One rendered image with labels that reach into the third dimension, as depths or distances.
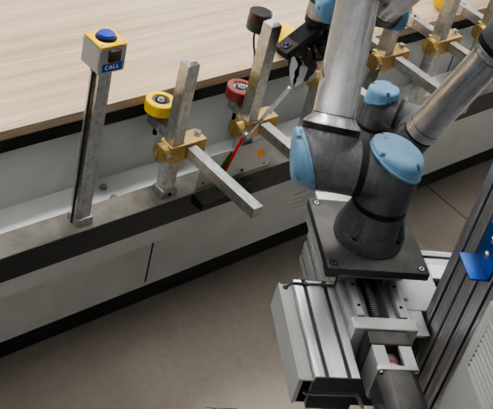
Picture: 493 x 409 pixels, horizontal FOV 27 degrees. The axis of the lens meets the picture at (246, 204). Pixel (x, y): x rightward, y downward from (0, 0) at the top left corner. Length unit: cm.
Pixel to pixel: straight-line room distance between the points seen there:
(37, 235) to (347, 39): 92
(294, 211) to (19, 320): 110
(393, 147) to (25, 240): 93
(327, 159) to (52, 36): 111
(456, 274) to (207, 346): 139
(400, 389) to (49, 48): 139
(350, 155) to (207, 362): 138
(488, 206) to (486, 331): 26
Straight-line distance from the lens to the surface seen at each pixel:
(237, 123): 269
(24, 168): 263
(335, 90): 200
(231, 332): 334
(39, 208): 269
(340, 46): 200
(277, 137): 270
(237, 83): 280
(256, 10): 261
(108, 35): 223
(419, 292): 222
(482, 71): 216
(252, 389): 319
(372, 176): 201
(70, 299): 309
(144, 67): 278
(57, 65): 273
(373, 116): 240
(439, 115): 222
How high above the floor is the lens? 234
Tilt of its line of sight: 37 degrees down
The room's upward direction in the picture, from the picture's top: 15 degrees clockwise
